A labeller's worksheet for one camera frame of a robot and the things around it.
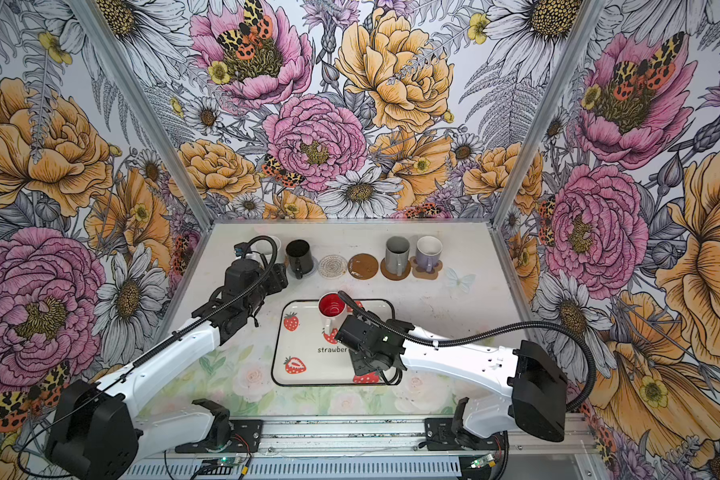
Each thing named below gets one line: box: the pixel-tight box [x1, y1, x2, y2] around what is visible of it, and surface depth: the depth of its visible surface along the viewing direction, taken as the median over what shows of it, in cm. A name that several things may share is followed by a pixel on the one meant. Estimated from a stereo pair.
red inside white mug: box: [318, 292, 347, 336], surface depth 91 cm
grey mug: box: [385, 236, 410, 277], surface depth 101 cm
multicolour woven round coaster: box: [318, 254, 348, 280], surface depth 110 cm
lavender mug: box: [416, 235, 444, 272], surface depth 105 cm
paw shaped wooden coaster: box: [409, 256, 443, 280], surface depth 108 cm
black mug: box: [286, 239, 313, 280], surface depth 104 cm
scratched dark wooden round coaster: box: [347, 253, 379, 280], surface depth 111 cm
